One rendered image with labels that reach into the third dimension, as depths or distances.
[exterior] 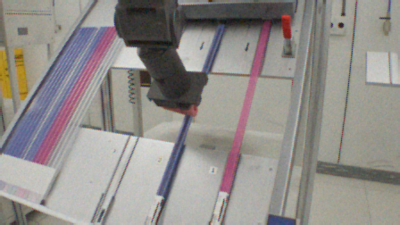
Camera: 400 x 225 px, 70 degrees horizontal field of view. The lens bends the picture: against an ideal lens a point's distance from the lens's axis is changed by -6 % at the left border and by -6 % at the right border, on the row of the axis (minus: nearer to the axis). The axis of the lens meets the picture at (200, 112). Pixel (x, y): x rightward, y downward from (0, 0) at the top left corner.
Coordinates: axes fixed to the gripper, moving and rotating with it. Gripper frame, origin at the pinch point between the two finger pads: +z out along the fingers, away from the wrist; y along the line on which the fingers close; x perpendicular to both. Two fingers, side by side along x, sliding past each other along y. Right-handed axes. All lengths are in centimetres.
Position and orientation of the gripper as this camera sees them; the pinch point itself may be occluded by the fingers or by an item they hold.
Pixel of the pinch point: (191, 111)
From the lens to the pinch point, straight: 62.3
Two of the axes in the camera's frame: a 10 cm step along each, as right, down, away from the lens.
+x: -2.9, 8.5, -4.4
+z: 2.7, 5.1, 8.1
